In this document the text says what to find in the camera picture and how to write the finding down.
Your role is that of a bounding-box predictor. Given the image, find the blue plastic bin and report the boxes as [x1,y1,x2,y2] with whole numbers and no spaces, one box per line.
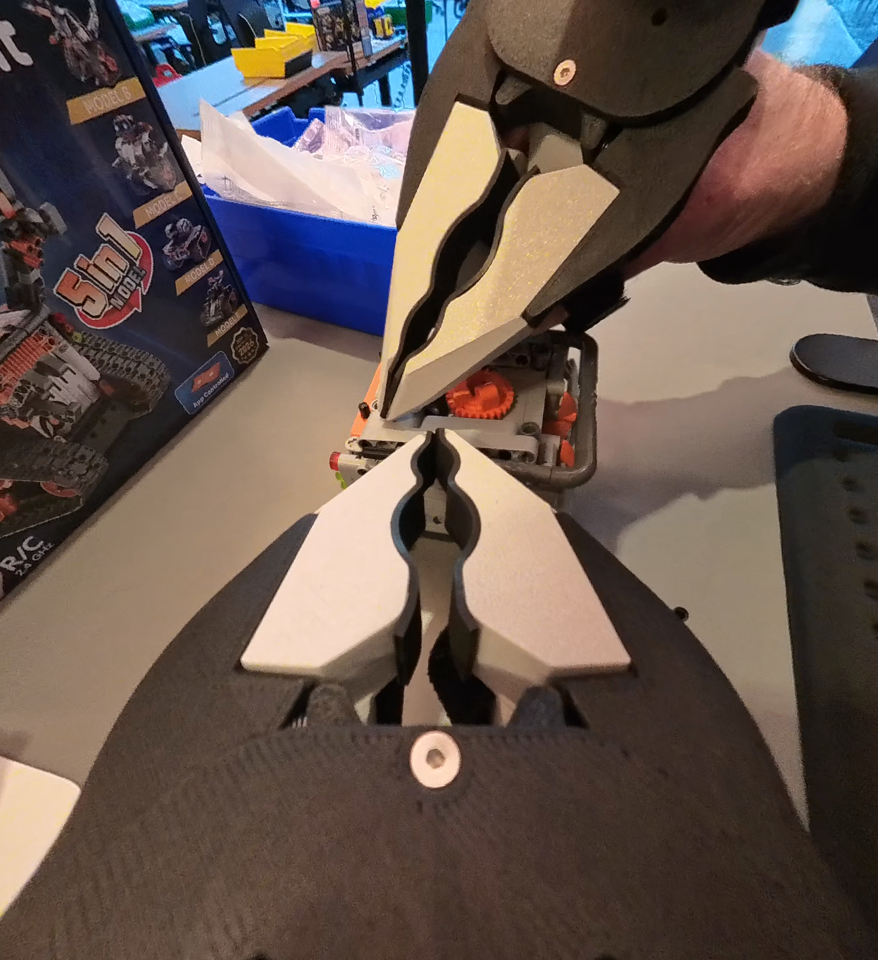
[199,105,410,339]

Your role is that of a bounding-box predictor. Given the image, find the clear plastic bags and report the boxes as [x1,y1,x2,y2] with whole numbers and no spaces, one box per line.
[184,98,417,226]

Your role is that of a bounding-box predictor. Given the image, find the person's right hand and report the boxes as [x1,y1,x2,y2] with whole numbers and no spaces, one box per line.
[627,53,860,279]

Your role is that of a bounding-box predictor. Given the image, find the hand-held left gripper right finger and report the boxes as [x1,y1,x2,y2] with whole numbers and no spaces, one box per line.
[447,435,635,706]

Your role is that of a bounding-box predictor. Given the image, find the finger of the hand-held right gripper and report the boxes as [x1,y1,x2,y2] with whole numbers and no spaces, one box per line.
[394,158,623,418]
[381,99,524,420]

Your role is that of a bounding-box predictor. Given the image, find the yellow plastic bin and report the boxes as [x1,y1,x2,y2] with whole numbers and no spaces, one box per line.
[232,23,323,81]

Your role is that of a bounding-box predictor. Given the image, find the robot kit box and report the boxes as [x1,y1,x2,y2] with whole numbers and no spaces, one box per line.
[0,0,270,639]

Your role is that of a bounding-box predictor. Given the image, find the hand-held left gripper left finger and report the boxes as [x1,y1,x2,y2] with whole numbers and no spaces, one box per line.
[240,435,428,703]

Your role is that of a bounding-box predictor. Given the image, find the grey toy brick model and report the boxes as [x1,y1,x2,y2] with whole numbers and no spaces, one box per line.
[331,327,602,496]

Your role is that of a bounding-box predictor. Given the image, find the black stand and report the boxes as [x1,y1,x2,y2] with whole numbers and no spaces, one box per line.
[792,300,878,409]

